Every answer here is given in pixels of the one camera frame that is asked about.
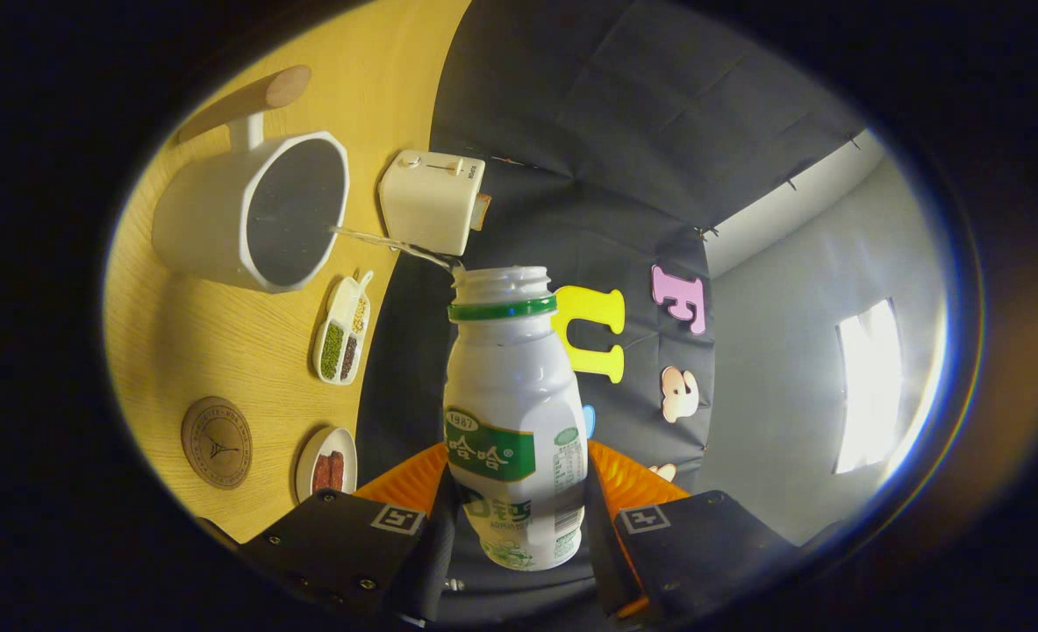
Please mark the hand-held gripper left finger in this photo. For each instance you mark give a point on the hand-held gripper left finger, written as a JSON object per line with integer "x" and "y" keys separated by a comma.
{"x": 343, "y": 549}

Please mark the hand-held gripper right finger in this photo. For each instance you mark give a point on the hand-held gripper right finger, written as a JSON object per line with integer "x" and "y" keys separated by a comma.
{"x": 703, "y": 549}

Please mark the round brown coaster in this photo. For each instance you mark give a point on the round brown coaster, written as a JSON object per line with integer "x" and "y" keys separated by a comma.
{"x": 216, "y": 443}

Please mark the white juice bottle green label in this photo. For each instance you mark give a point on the white juice bottle green label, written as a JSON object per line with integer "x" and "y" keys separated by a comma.
{"x": 510, "y": 377}

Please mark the poured clear juice stream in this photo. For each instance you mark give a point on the poured clear juice stream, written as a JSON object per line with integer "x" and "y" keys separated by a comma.
{"x": 396, "y": 244}

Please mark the red meat slice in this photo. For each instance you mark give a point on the red meat slice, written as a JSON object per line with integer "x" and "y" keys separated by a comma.
{"x": 320, "y": 474}
{"x": 337, "y": 470}

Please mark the round white plate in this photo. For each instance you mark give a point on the round white plate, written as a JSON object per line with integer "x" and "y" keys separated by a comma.
{"x": 343, "y": 439}

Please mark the white divided dish with beans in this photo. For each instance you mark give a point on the white divided dish with beans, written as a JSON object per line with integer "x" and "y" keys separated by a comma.
{"x": 334, "y": 347}

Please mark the wooden table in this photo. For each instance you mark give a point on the wooden table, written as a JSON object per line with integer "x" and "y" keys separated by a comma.
{"x": 220, "y": 351}

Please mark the ceiling light panel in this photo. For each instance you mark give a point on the ceiling light panel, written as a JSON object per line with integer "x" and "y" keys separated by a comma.
{"x": 869, "y": 386}

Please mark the cream toaster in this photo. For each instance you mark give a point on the cream toaster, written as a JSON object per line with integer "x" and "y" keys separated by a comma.
{"x": 426, "y": 202}

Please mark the bread slice in toaster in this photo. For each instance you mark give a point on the bread slice in toaster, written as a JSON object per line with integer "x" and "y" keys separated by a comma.
{"x": 481, "y": 212}

